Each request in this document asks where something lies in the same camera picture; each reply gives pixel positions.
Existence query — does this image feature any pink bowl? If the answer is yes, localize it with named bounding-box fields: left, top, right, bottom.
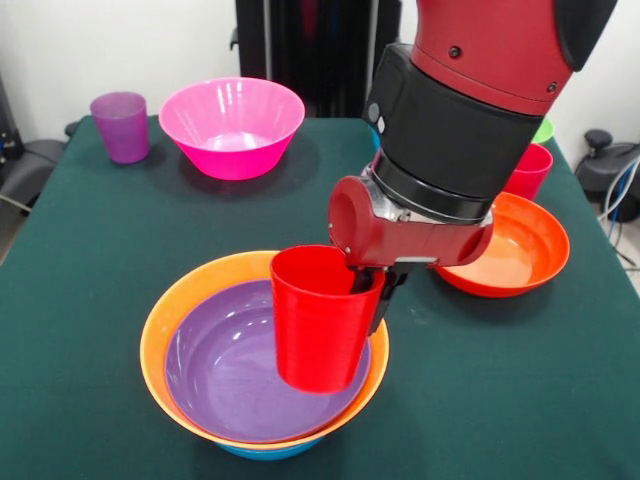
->
left=158, top=76, right=306, bottom=181

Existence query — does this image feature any crimson cup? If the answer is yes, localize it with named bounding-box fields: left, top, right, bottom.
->
left=509, top=143, right=555, bottom=202

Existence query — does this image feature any black stand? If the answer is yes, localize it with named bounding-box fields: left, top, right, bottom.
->
left=0, top=74, right=22, bottom=151

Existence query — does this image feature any tangle of floor cables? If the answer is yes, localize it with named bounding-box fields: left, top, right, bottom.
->
left=597, top=154, right=640, bottom=266

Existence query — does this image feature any dark green tablecloth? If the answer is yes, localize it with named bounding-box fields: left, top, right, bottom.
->
left=0, top=115, right=640, bottom=480

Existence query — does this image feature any red-orange bowl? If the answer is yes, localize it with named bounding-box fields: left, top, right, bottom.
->
left=433, top=192, right=572, bottom=299

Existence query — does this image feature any red cup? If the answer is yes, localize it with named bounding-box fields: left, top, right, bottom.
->
left=269, top=244, right=387, bottom=395

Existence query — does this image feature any orange bowl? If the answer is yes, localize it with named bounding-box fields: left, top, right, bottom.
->
left=139, top=249, right=391, bottom=451

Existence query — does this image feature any black wheeled base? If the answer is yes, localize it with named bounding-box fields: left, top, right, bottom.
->
left=574, top=128, right=640, bottom=201
left=0, top=122, right=81, bottom=211

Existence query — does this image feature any purple bowl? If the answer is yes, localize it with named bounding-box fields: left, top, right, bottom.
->
left=164, top=278, right=372, bottom=444

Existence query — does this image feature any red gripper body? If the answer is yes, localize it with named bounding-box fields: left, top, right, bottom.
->
left=327, top=174, right=495, bottom=271

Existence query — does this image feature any large blue bowl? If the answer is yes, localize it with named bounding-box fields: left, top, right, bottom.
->
left=219, top=438, right=321, bottom=462

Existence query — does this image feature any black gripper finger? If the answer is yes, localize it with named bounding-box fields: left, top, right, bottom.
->
left=366, top=259, right=414, bottom=339
left=349, top=268, right=376, bottom=296

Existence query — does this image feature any purple cup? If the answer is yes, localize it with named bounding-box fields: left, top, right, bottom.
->
left=89, top=91, right=150, bottom=165

